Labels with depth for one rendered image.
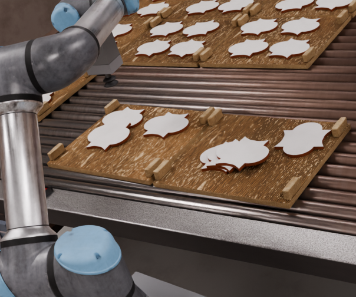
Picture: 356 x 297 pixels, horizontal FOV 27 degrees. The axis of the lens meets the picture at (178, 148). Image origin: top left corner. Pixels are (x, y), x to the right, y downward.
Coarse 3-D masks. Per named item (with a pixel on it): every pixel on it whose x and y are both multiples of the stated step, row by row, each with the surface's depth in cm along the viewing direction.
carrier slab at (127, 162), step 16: (112, 112) 239; (160, 112) 229; (176, 112) 226; (192, 112) 223; (192, 128) 214; (80, 144) 226; (128, 144) 217; (144, 144) 214; (160, 144) 211; (176, 144) 208; (64, 160) 220; (80, 160) 217; (96, 160) 214; (112, 160) 211; (128, 160) 208; (144, 160) 206; (112, 176) 205; (128, 176) 201; (144, 176) 199
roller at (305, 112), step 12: (72, 96) 264; (180, 108) 233; (192, 108) 230; (204, 108) 228; (228, 108) 222; (240, 108) 220; (252, 108) 218; (264, 108) 215; (276, 108) 213; (288, 108) 211; (300, 108) 209; (312, 108) 207
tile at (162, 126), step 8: (168, 112) 225; (152, 120) 223; (160, 120) 222; (168, 120) 220; (176, 120) 219; (184, 120) 217; (144, 128) 220; (152, 128) 219; (160, 128) 217; (168, 128) 216; (176, 128) 214; (184, 128) 214; (144, 136) 217; (160, 136) 214
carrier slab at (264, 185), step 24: (240, 120) 210; (264, 120) 206; (288, 120) 202; (192, 144) 206; (216, 144) 202; (336, 144) 186; (192, 168) 195; (264, 168) 185; (288, 168) 182; (312, 168) 179; (192, 192) 188; (216, 192) 182; (240, 192) 179; (264, 192) 176
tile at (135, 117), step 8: (120, 112) 235; (128, 112) 233; (136, 112) 231; (144, 112) 232; (104, 120) 233; (112, 120) 231; (120, 120) 230; (128, 120) 228; (136, 120) 226; (128, 128) 225
